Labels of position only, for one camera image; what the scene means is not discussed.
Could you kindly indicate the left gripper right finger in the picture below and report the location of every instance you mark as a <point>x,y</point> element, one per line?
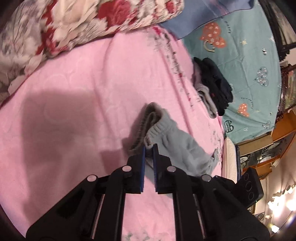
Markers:
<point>203,208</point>

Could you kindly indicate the dark navy cloth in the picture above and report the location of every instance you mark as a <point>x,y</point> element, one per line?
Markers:
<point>237,152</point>

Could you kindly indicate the teal heart-print sheet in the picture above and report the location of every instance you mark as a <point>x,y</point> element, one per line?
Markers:
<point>241,44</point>

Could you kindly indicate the dark framed picture headboard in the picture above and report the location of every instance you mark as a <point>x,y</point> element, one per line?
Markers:
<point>281,18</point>

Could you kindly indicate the wall lamp lights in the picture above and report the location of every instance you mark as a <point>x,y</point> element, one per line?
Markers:
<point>281,209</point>

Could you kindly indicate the folded grey pants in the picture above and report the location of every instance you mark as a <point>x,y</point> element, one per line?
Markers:
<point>203,92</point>

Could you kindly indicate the wooden display cabinet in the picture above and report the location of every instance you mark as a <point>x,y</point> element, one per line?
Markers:
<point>264,152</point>

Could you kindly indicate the cream quilted pillow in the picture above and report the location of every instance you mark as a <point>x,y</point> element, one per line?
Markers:
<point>229,161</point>

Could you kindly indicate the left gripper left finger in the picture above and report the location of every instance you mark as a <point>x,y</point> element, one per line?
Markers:
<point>94,209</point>

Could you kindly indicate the pink floral bed sheet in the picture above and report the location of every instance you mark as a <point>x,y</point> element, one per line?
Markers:
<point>79,113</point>

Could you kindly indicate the red floral pillow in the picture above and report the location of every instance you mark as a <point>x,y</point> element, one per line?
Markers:
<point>38,30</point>

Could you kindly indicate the folded black pants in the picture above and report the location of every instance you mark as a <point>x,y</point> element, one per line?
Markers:
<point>219,88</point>

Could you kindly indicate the blue plaid sheet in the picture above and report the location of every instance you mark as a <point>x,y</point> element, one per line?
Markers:
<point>198,13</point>

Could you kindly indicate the grey-green fleece pants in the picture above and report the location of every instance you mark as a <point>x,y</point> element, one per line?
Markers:
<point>157,127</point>

